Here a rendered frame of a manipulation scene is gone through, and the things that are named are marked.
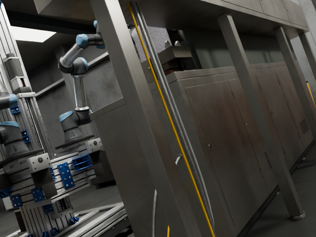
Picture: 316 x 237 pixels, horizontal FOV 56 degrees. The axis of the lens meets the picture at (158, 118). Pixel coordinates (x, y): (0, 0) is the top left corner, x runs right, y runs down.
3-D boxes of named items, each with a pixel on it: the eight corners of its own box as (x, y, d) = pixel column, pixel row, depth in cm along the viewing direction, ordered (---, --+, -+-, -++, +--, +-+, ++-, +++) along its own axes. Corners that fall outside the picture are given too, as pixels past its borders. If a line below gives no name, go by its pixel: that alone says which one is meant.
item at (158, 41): (147, 77, 180) (137, 48, 180) (178, 61, 165) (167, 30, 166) (147, 77, 179) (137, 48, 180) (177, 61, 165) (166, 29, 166)
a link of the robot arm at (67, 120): (60, 132, 236) (55, 116, 236) (75, 128, 245) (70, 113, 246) (67, 128, 227) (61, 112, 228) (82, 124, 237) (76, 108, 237)
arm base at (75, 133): (61, 145, 233) (57, 133, 233) (75, 141, 246) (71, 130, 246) (74, 139, 225) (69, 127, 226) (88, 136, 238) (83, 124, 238)
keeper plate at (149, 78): (144, 86, 156) (137, 67, 157) (158, 79, 150) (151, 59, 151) (141, 87, 154) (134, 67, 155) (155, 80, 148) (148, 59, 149)
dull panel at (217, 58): (294, 61, 337) (286, 41, 338) (297, 59, 335) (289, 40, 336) (197, 71, 161) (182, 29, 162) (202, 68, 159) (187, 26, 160)
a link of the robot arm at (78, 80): (71, 125, 246) (63, 58, 233) (87, 122, 256) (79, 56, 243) (79, 128, 238) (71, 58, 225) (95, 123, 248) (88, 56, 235)
